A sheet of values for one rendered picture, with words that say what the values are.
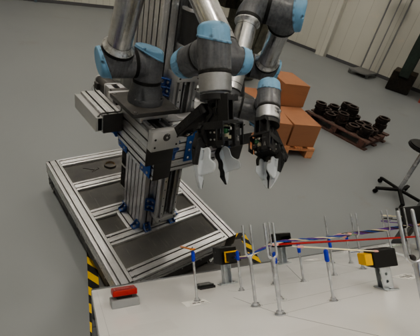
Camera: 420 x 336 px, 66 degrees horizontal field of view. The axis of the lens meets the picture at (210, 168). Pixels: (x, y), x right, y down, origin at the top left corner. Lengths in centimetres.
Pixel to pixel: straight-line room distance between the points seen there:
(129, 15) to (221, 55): 50
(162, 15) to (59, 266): 155
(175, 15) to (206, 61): 84
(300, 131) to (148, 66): 268
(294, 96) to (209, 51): 347
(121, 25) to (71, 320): 150
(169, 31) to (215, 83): 87
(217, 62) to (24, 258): 188
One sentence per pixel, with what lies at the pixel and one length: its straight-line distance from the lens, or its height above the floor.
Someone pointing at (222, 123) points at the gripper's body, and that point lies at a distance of 68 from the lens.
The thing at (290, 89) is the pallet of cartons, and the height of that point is 63.
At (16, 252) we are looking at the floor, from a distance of 237.
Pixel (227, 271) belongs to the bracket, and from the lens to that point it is 86.
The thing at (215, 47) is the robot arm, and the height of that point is 156.
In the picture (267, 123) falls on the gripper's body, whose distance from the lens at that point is 98.
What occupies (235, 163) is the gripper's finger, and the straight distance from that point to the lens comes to 75.
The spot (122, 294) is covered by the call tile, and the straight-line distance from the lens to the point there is 74.
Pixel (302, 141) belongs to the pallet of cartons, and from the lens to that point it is 385.
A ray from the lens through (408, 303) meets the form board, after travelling 61.
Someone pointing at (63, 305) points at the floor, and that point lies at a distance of 207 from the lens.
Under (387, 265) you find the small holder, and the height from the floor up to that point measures 132.
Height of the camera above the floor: 171
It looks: 32 degrees down
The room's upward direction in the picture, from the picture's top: 13 degrees clockwise
